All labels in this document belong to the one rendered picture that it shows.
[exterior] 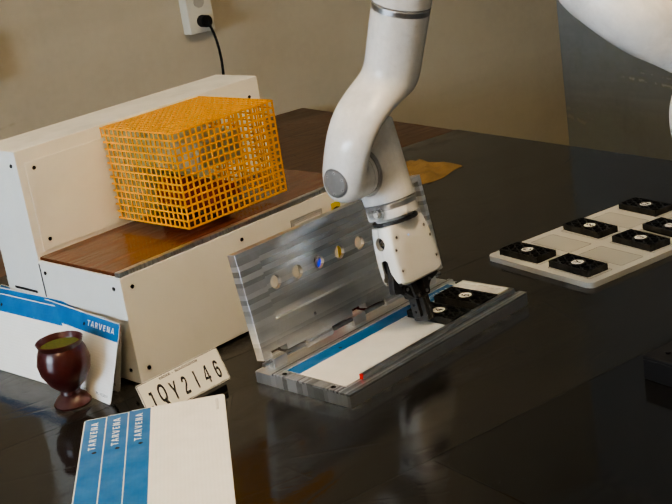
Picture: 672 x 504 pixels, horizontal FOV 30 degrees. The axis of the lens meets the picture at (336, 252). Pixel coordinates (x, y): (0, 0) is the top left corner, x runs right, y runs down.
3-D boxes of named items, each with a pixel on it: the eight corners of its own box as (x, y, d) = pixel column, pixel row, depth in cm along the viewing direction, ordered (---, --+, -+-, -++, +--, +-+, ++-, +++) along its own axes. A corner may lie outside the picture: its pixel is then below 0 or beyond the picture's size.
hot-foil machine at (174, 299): (142, 390, 201) (93, 162, 189) (8, 347, 229) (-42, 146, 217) (438, 242, 250) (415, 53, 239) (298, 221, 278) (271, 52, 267)
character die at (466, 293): (480, 310, 206) (479, 304, 206) (434, 302, 213) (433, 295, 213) (498, 300, 210) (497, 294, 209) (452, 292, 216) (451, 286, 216)
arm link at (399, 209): (388, 205, 195) (394, 224, 195) (424, 189, 201) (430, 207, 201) (352, 211, 201) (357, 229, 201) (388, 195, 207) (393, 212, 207)
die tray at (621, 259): (591, 289, 214) (590, 284, 214) (487, 260, 236) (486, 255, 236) (744, 224, 234) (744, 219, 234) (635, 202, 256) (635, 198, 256)
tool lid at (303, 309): (234, 255, 191) (226, 255, 192) (267, 370, 194) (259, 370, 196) (419, 174, 219) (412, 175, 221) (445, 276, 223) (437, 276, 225)
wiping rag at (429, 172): (473, 166, 301) (472, 159, 301) (422, 186, 291) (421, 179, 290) (407, 158, 318) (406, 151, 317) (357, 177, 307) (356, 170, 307)
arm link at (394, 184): (390, 205, 194) (424, 188, 201) (366, 123, 192) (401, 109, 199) (350, 212, 200) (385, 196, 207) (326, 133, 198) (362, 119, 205)
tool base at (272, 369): (351, 409, 183) (348, 386, 182) (256, 382, 197) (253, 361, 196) (528, 304, 212) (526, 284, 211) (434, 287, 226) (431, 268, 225)
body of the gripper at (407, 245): (388, 219, 195) (408, 287, 197) (430, 200, 202) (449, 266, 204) (355, 224, 201) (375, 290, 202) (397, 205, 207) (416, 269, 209)
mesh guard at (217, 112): (189, 229, 208) (171, 133, 203) (117, 217, 222) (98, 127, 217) (287, 190, 223) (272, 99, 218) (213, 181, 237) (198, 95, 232)
